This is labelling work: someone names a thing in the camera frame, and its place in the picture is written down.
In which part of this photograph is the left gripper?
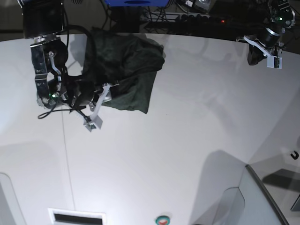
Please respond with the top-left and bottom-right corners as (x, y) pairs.
(247, 27), (285, 66)

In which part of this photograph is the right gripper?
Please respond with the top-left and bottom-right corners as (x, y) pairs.
(67, 81), (109, 112)

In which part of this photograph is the dark green t-shirt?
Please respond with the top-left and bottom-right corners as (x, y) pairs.
(89, 28), (165, 114)

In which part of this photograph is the small black hook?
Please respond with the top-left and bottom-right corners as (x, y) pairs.
(290, 151), (300, 160)

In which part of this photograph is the blue box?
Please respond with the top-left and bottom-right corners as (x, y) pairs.
(105, 0), (169, 7)

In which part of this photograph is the grey power strip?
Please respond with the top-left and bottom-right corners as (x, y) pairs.
(175, 14), (227, 24)

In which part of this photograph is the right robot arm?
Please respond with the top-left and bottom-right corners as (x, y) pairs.
(18, 0), (104, 111)

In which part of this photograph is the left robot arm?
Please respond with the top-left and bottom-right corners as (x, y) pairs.
(243, 0), (296, 69)

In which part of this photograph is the grey monitor edge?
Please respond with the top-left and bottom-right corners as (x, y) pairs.
(246, 164), (300, 225)

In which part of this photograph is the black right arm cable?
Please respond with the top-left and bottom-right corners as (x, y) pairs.
(37, 100), (85, 120)

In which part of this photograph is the red green emergency button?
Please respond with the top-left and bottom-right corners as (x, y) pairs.
(155, 215), (170, 225)

